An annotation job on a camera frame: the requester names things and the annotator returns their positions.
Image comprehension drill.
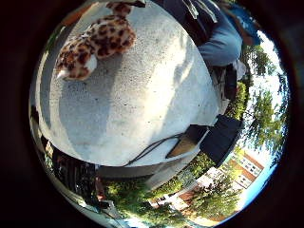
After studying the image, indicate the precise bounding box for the leopard spotted plush toy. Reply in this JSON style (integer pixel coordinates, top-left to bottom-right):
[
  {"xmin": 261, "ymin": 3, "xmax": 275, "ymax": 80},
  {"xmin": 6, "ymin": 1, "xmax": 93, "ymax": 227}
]
[{"xmin": 54, "ymin": 1, "xmax": 138, "ymax": 82}]

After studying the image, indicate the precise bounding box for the red brick building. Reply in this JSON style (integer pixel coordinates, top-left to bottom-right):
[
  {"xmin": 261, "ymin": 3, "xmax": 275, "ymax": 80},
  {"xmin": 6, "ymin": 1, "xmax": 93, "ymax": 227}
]
[{"xmin": 172, "ymin": 151, "xmax": 266, "ymax": 222}]

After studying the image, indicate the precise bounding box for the person in blue jeans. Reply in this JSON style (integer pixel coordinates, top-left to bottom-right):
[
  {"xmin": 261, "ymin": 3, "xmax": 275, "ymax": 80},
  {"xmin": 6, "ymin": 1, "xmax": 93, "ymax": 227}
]
[{"xmin": 151, "ymin": 0, "xmax": 255, "ymax": 101}]

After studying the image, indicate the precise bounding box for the black cable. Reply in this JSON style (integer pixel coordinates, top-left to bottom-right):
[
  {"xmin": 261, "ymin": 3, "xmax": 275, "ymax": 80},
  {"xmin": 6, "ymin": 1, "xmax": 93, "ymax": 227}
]
[{"xmin": 122, "ymin": 132, "xmax": 186, "ymax": 168}]

